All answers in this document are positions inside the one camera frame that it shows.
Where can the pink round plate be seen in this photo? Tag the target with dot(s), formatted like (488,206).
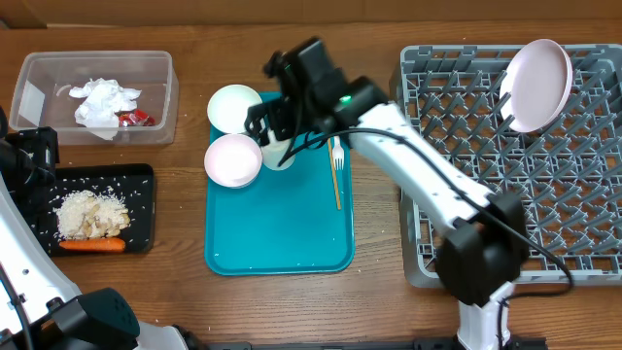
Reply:
(537,84)

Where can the white paper cup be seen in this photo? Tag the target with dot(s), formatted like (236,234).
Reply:
(274,151)

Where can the pink small bowl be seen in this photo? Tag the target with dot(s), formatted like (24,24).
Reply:
(233,161)

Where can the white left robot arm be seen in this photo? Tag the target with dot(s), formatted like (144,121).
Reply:
(40,307)

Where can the white plastic fork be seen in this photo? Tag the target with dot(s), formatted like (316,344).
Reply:
(338,155)

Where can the white napkin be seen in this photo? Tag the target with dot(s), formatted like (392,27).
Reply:
(103,99)

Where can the white bowl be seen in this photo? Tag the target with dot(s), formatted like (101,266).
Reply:
(228,107)

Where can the rice and peanut pile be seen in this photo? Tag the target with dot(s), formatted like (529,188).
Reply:
(87,215)

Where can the red snack wrapper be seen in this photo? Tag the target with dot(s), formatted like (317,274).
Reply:
(135,117)

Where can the wooden chopstick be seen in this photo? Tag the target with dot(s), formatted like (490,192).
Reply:
(334,177)

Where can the grey dishwasher rack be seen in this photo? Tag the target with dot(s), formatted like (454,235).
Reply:
(568,174)

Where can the teal serving tray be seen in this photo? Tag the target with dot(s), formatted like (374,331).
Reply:
(284,222)

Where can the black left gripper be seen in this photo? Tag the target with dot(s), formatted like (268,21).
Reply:
(40,144)

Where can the orange carrot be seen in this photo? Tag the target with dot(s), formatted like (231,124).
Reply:
(100,245)

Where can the black waste tray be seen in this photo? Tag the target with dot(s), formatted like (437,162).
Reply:
(133,184)

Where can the clear plastic bin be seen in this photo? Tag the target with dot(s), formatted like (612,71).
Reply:
(41,96)

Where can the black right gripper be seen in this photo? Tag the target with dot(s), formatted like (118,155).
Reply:
(257,117)

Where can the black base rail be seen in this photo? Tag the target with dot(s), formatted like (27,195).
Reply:
(439,343)

